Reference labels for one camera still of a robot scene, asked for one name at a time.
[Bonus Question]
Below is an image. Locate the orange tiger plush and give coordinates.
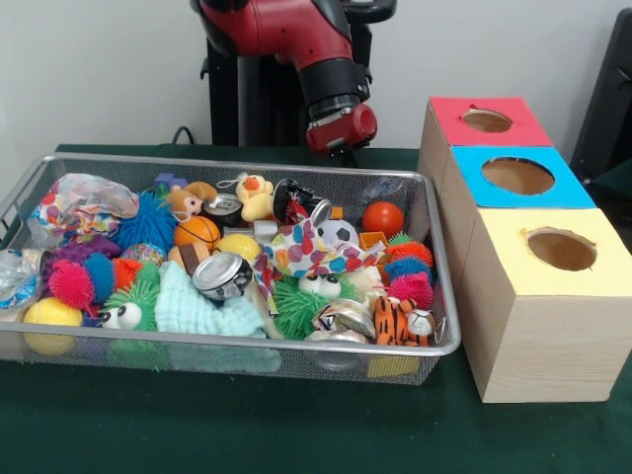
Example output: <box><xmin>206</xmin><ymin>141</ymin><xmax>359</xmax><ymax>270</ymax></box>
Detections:
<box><xmin>372</xmin><ymin>294</ymin><xmax>438</xmax><ymax>348</ymax></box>

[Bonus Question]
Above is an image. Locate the black upright panel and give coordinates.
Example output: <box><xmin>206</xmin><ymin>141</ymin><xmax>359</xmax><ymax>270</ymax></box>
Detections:
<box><xmin>570</xmin><ymin>7</ymin><xmax>632</xmax><ymax>187</ymax></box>

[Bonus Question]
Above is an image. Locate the red-orange ball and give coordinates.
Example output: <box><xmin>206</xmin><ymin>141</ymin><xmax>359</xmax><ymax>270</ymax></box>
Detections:
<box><xmin>362</xmin><ymin>200</ymin><xmax>405</xmax><ymax>238</ymax></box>

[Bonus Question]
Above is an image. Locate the dark green side tablecloth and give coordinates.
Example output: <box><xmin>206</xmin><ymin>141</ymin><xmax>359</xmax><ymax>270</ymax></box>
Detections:
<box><xmin>587</xmin><ymin>158</ymin><xmax>632</xmax><ymax>233</ymax></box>

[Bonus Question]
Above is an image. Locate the plain yellow ball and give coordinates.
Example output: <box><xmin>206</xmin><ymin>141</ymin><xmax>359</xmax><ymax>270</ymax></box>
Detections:
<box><xmin>214</xmin><ymin>233</ymin><xmax>263</xmax><ymax>263</ymax></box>

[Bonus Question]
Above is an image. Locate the small orange basketball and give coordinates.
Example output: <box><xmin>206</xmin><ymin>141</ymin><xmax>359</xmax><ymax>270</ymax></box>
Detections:
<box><xmin>173</xmin><ymin>215</ymin><xmax>222</xmax><ymax>251</ymax></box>

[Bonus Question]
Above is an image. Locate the yellow duck plush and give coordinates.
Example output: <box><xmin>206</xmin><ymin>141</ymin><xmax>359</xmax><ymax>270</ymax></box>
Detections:
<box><xmin>234</xmin><ymin>172</ymin><xmax>276</xmax><ymax>222</ymax></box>

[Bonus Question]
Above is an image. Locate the wooden box with three holes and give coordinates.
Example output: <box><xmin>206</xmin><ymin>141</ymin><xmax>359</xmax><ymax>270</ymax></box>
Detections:
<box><xmin>417</xmin><ymin>95</ymin><xmax>632</xmax><ymax>404</ymax></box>

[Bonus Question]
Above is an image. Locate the small soccer ball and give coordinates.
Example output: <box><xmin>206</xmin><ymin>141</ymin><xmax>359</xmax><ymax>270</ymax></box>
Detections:
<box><xmin>315</xmin><ymin>218</ymin><xmax>360</xmax><ymax>247</ymax></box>

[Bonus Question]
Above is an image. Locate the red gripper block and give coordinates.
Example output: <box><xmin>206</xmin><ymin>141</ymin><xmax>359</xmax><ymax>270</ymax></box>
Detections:
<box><xmin>305</xmin><ymin>103</ymin><xmax>379</xmax><ymax>168</ymax></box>

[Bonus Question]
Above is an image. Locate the mint green cloth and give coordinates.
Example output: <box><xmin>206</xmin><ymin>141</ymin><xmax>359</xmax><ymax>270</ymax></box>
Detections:
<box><xmin>155</xmin><ymin>261</ymin><xmax>268</xmax><ymax>340</ymax></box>

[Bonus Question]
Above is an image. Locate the crushed silver can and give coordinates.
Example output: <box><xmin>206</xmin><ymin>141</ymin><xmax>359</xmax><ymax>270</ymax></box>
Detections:
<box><xmin>192</xmin><ymin>252</ymin><xmax>256</xmax><ymax>302</ymax></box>

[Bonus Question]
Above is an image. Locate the blue spiky ball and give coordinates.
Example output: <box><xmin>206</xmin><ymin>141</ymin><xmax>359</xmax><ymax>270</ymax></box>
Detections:
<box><xmin>111</xmin><ymin>191</ymin><xmax>179</xmax><ymax>251</ymax></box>

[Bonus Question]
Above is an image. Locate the silver wire mesh bin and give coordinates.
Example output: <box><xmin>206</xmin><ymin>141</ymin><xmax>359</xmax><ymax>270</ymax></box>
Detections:
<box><xmin>0</xmin><ymin>153</ymin><xmax>463</xmax><ymax>387</ymax></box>

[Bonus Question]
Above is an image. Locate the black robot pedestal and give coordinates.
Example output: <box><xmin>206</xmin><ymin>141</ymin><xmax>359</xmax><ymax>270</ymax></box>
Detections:
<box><xmin>199</xmin><ymin>0</ymin><xmax>399</xmax><ymax>148</ymax></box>

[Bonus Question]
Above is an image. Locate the polka-dot crumpled cloth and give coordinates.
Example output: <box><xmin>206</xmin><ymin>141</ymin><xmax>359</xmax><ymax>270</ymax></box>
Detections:
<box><xmin>251</xmin><ymin>216</ymin><xmax>389</xmax><ymax>297</ymax></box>

